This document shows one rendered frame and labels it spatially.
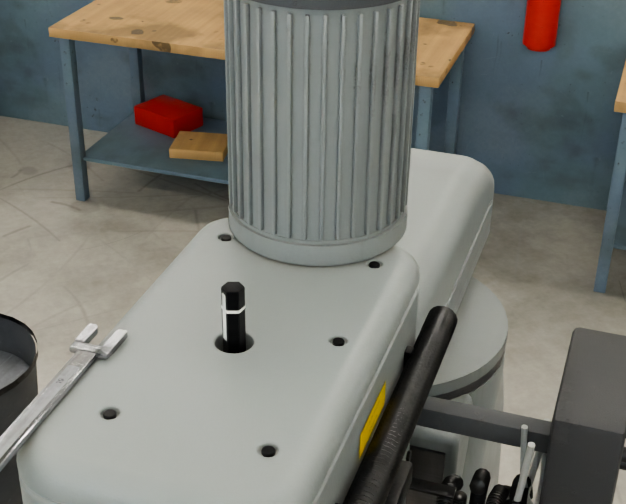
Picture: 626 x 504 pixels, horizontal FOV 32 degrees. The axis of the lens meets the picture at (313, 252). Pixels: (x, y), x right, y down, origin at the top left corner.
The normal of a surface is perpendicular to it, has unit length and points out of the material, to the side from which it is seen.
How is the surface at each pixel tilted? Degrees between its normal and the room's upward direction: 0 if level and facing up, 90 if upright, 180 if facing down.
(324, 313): 0
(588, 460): 90
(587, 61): 90
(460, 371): 0
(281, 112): 90
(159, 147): 0
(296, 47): 90
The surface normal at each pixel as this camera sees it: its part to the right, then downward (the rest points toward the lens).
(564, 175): -0.32, 0.47
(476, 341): 0.01, -0.87
